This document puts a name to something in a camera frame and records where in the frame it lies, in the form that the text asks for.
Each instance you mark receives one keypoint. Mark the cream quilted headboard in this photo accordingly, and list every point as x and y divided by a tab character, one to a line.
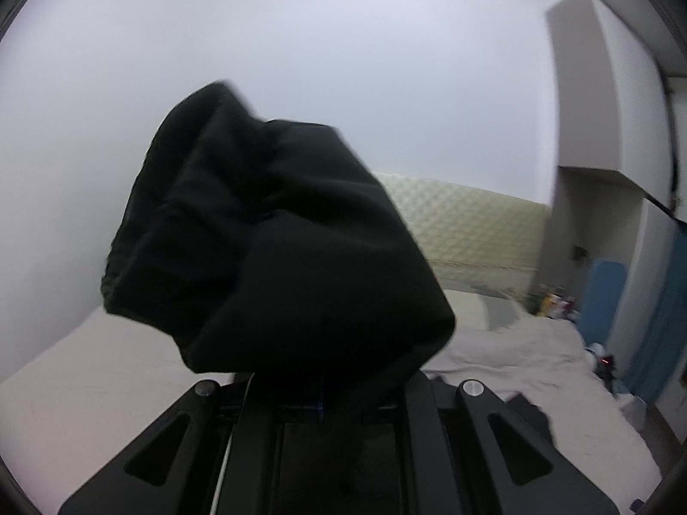
472	225

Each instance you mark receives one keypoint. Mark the cluster of colourful toys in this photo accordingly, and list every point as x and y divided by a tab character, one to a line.
553	303

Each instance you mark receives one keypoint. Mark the light grey blanket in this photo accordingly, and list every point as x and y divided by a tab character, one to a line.
536	357

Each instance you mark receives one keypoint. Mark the white overhead cabinet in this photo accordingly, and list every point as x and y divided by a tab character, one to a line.
606	96

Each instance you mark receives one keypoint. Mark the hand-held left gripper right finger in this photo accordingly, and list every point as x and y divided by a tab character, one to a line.
424	432

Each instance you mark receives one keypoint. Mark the bed with white sheet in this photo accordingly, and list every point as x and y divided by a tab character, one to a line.
80	386

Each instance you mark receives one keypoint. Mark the black garment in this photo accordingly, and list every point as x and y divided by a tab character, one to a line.
279	257

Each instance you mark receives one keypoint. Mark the blue upright board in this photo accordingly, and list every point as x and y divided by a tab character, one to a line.
601	300

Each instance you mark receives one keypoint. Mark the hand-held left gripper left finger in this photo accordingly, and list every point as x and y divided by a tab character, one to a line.
252	432

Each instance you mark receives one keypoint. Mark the blue curtain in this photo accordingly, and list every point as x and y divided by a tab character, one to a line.
663	322

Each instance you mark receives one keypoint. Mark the dark device with red light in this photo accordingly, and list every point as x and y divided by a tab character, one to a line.
606	365

